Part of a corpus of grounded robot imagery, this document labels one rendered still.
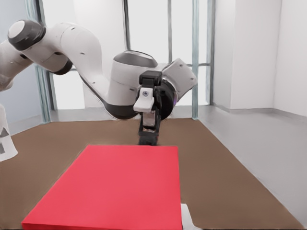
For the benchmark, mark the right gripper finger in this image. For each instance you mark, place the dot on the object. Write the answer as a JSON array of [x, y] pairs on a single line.
[[187, 218]]

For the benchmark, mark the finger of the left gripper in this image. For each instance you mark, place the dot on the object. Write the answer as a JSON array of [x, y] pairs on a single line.
[[142, 134], [156, 129]]

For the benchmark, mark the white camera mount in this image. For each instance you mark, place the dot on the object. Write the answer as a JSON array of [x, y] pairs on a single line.
[[144, 100]]

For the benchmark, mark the silver frame crossbar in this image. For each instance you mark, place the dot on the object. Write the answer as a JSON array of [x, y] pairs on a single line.
[[204, 64]]

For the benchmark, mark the silver frame post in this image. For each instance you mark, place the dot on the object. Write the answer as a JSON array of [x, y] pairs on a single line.
[[44, 95], [195, 36], [212, 48], [127, 24]]

